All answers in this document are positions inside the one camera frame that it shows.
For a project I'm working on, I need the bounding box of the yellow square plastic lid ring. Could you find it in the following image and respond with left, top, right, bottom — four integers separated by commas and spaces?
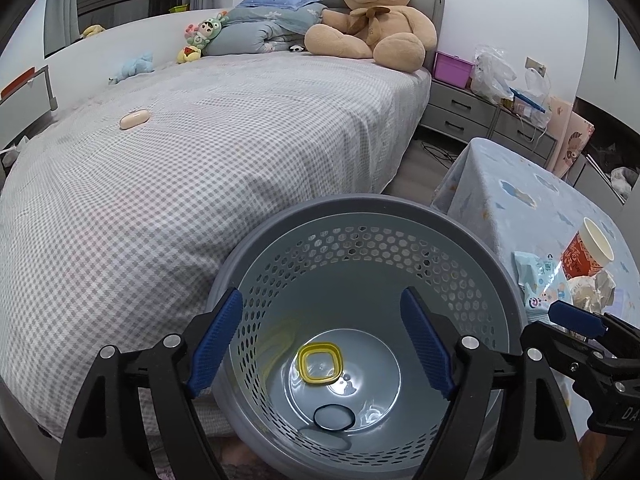
297, 341, 344, 387

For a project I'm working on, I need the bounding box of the grey perforated trash basket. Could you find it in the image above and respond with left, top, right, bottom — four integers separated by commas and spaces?
209, 194, 526, 479

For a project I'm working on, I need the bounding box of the black round ring lid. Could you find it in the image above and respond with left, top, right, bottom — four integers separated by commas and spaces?
312, 403, 356, 432

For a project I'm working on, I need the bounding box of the crumpled white paper wrapper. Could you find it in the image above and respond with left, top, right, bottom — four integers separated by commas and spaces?
567, 269, 616, 314

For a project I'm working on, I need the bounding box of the light blue wet wipes pack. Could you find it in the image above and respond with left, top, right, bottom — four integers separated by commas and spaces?
513, 252, 573, 324

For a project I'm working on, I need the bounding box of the red white paper cup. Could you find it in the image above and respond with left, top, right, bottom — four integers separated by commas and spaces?
561, 218, 614, 280

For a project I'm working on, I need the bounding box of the light blue patterned table cloth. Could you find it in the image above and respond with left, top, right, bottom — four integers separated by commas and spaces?
430, 136, 640, 441

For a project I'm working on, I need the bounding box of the grey checkered bed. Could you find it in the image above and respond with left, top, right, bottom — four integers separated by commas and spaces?
0, 0, 447, 441

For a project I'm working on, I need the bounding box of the pink cartoon folded board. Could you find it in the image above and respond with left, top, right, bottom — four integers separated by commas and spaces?
546, 96, 594, 178

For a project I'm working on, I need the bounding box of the pink oval object on bed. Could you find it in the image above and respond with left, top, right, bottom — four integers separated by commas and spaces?
118, 110, 151, 130

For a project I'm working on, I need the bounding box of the grey drawer cabinet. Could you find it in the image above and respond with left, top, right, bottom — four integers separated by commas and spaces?
420, 80, 556, 167

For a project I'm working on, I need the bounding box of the clear plastic bag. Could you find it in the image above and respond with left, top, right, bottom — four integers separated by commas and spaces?
470, 44, 518, 105

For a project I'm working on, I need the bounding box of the light blue plush toy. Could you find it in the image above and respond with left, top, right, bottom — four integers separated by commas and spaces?
108, 52, 154, 84

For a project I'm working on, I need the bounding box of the purple plastic storage box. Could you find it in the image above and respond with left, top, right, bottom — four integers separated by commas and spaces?
433, 52, 474, 89

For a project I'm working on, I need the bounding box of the green doll toy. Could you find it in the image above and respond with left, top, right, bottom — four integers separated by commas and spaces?
184, 11, 229, 51

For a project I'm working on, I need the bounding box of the blue folded quilt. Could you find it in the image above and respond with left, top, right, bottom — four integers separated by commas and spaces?
203, 0, 326, 55

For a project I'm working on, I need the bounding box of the yellow plush toy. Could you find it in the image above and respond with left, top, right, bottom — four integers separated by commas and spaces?
81, 24, 105, 39

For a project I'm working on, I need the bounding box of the large tan teddy bear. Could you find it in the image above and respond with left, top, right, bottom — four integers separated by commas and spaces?
304, 0, 437, 73

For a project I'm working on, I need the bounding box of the grey curtain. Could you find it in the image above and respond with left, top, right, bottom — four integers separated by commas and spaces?
43, 0, 80, 56

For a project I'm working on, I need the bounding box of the red white bed rail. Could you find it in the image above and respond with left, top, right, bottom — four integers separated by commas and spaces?
0, 66, 58, 139

